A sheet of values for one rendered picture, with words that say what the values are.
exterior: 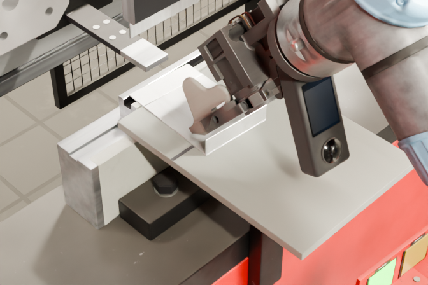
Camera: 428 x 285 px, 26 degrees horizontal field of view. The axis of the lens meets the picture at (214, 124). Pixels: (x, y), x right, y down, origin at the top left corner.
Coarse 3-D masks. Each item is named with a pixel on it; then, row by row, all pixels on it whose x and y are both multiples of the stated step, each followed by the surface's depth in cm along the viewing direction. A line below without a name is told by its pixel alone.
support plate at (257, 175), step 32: (128, 128) 98; (160, 128) 98; (256, 128) 98; (288, 128) 98; (352, 128) 98; (192, 160) 95; (224, 160) 95; (256, 160) 95; (288, 160) 95; (352, 160) 95; (384, 160) 95; (224, 192) 91; (256, 192) 91; (288, 192) 91; (320, 192) 91; (352, 192) 91; (384, 192) 92; (256, 224) 89; (288, 224) 88; (320, 224) 88
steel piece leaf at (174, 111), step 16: (208, 80) 104; (176, 96) 102; (160, 112) 100; (176, 112) 100; (256, 112) 97; (176, 128) 98; (224, 128) 95; (240, 128) 97; (192, 144) 96; (208, 144) 94; (224, 144) 96
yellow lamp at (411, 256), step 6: (420, 240) 109; (426, 240) 110; (414, 246) 108; (420, 246) 110; (426, 246) 111; (408, 252) 108; (414, 252) 109; (420, 252) 111; (408, 258) 109; (414, 258) 110; (420, 258) 112; (408, 264) 110; (414, 264) 111; (402, 270) 110
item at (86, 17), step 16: (80, 0) 114; (96, 0) 116; (112, 0) 119; (64, 16) 114; (80, 16) 113; (96, 16) 113; (48, 32) 113; (96, 32) 111; (112, 32) 111; (128, 32) 111; (112, 48) 109; (128, 48) 108; (144, 48) 108; (144, 64) 106
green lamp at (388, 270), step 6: (390, 264) 106; (384, 270) 106; (390, 270) 107; (372, 276) 105; (378, 276) 106; (384, 276) 107; (390, 276) 108; (372, 282) 105; (378, 282) 107; (384, 282) 108; (390, 282) 109
